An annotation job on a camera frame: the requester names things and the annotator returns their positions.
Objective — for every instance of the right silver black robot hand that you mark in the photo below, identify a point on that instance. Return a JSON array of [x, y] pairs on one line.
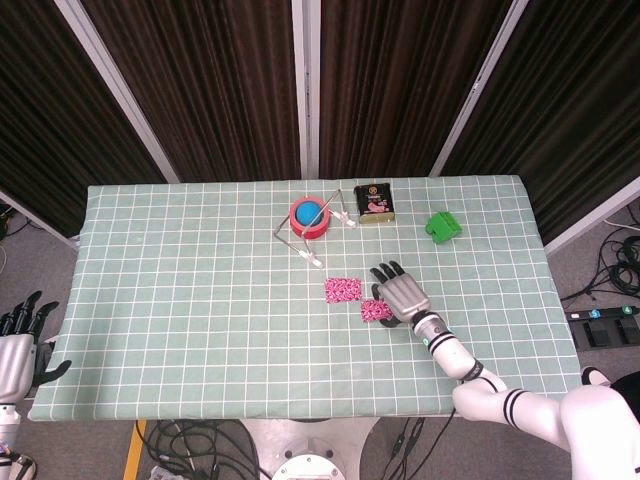
[[405, 300]]

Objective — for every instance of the red tape roll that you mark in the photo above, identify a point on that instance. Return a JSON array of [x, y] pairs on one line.
[[310, 233]]

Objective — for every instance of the white sneaker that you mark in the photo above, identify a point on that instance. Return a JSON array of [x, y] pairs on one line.
[[22, 467]]

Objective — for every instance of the black and white shoe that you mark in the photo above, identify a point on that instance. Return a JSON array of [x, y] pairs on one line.
[[592, 376]]

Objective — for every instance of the blue ball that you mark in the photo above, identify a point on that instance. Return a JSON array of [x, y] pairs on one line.
[[305, 215]]

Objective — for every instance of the pink patterned playing card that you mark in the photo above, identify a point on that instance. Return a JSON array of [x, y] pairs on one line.
[[372, 310], [342, 290]]

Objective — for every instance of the green plastic block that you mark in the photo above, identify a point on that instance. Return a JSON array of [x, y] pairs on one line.
[[442, 229]]

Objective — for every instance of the black gold tin can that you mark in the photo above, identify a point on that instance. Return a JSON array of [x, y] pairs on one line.
[[372, 205]]

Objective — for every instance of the dark brown curtain panel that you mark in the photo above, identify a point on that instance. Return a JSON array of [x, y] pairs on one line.
[[200, 90], [40, 100], [575, 100], [400, 85]]

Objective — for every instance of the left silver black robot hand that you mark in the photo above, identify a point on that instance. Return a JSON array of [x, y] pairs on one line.
[[15, 365]]

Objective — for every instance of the black numbered foot pedal unit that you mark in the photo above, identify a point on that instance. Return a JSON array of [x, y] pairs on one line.
[[600, 332]]

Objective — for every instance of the metal tongs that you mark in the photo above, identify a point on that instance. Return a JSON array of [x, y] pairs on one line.
[[311, 259]]

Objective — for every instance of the yellow floor tape strip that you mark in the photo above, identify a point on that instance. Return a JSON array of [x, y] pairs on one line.
[[135, 450]]

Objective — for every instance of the silver white robot base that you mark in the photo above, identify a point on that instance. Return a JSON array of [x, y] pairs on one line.
[[305, 450]]

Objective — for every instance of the white partition frame rail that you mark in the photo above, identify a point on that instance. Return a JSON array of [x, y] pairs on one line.
[[40, 220], [595, 212]]

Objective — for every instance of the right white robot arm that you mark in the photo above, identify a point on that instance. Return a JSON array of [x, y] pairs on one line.
[[450, 352]]

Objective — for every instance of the white partition frame post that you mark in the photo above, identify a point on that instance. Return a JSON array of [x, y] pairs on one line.
[[122, 95], [479, 90], [305, 90]]

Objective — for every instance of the black trouser leg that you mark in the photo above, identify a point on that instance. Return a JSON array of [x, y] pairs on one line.
[[630, 382]]

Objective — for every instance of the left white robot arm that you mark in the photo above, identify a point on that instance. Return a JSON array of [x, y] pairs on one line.
[[7, 425]]

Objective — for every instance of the green checked tablecloth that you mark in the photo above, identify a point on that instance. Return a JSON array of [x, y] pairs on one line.
[[200, 325]]

